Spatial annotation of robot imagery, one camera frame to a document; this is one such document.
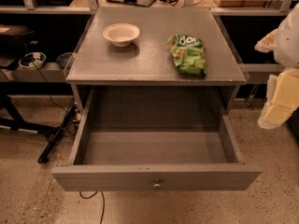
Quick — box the black stand leg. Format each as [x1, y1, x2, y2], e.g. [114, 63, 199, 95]
[37, 105, 76, 164]

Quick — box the open grey top drawer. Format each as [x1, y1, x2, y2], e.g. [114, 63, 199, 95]
[52, 87, 261, 191]

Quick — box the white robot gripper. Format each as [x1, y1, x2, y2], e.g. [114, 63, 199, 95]
[254, 4, 299, 130]

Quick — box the white paper bowl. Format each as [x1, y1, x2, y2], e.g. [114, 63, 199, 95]
[103, 23, 140, 48]

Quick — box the white bowl with cable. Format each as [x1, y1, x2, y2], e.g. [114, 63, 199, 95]
[19, 52, 46, 69]

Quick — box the green rice chip bag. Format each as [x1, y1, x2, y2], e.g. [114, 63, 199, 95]
[167, 34, 206, 77]

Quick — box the black floor cable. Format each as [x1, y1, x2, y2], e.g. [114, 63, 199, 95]
[31, 58, 107, 224]

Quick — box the grey cabinet with top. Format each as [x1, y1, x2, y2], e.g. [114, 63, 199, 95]
[63, 6, 250, 115]

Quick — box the brass drawer knob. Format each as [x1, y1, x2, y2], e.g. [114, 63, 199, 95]
[152, 178, 162, 189]

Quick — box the dark small bowl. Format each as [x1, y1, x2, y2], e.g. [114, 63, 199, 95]
[56, 52, 73, 68]

